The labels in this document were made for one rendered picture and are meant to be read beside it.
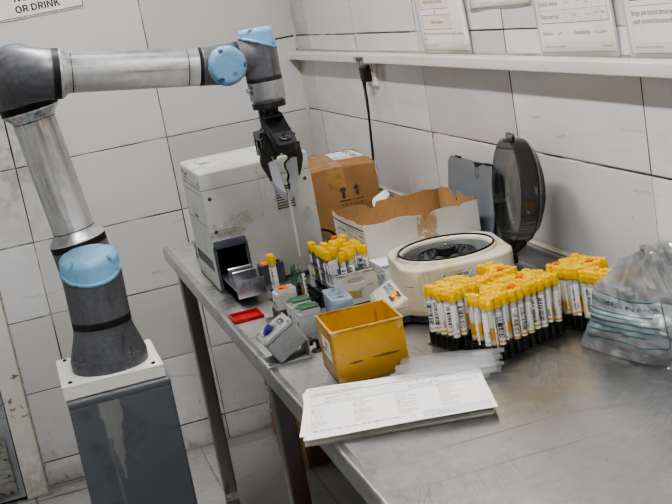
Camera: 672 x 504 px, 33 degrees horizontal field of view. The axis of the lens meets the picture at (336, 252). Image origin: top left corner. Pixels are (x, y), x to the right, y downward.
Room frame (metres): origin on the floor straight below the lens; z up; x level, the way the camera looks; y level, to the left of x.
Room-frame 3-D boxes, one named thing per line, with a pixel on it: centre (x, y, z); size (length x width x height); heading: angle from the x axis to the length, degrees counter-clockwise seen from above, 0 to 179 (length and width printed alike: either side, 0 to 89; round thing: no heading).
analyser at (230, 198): (2.84, 0.19, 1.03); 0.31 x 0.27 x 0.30; 15
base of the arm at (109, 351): (2.18, 0.48, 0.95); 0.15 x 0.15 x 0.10
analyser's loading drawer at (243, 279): (2.63, 0.23, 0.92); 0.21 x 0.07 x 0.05; 15
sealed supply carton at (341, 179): (3.30, -0.02, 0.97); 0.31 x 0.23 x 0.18; 8
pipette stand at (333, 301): (2.13, 0.01, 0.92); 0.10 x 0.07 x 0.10; 9
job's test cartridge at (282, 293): (2.33, 0.12, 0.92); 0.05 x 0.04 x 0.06; 105
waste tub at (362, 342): (1.96, -0.02, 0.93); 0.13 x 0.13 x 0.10; 11
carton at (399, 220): (2.63, -0.17, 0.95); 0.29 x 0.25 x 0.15; 105
